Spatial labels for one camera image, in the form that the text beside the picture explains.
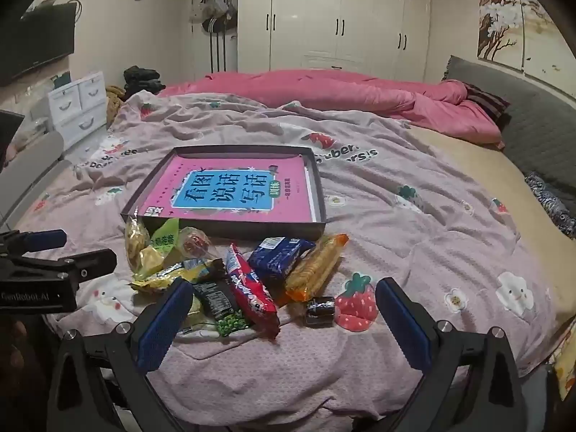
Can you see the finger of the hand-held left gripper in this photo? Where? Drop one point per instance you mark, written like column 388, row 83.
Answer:
column 40, row 240
column 90, row 263

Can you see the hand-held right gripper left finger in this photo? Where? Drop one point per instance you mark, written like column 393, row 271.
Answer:
column 164, row 328

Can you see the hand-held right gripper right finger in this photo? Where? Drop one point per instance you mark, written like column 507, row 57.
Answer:
column 402, row 328

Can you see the clear cracker snack packet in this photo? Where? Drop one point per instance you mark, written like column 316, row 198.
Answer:
column 135, row 243

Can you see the yellow snack packet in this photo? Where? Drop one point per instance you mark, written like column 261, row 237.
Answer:
column 180, row 274

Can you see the black green pea packet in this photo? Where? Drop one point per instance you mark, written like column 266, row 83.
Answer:
column 220, row 306

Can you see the green snack packet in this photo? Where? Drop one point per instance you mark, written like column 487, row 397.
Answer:
column 164, row 238

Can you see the small dark snack packet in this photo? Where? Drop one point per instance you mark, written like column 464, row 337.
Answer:
column 320, row 311

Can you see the clear red candy packet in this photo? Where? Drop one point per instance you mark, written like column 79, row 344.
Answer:
column 195, row 245

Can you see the red snack packet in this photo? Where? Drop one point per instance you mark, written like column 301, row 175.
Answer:
column 249, row 292

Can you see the orange cracker packet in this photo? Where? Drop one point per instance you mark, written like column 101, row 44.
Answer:
column 315, row 265

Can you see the dark shallow box tray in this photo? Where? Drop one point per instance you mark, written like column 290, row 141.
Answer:
column 225, row 230

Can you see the blue cookie packet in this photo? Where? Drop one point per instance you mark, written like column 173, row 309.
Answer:
column 276, row 256

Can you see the grey bed footboard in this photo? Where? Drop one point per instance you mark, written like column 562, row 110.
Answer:
column 36, row 166

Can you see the pink strawberry printed blanket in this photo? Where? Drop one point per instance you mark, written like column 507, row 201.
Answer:
column 405, row 234

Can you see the white drawer unit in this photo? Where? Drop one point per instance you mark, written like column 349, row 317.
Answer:
column 76, row 108

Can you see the pink and blue book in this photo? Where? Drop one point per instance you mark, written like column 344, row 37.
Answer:
column 225, row 189

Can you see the yellow knitted cloth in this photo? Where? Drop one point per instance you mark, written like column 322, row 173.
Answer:
column 114, row 103

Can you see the yellow printed cloth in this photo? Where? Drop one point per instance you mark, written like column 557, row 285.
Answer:
column 564, row 369

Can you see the beige bed sheet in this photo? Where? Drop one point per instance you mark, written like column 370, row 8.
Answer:
column 495, row 180

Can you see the dark clothes pile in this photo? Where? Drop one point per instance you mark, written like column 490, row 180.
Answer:
column 144, row 81

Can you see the dark patterned cloth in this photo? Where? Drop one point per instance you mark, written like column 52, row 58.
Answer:
column 553, row 207

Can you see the dark striped pillow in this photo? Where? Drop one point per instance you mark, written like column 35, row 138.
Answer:
column 488, row 101

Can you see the grey padded headboard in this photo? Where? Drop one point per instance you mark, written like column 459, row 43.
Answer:
column 531, row 121

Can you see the pink duvet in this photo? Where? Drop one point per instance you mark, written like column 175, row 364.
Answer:
column 315, row 94

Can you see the white hanging bag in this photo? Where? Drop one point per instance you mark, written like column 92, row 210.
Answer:
column 211, row 6

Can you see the white wardrobe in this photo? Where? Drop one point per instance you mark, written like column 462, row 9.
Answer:
column 337, row 18

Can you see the black wall television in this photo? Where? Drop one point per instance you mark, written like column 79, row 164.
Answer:
column 36, row 45

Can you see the tree wall poster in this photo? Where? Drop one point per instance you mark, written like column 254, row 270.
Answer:
column 508, row 22

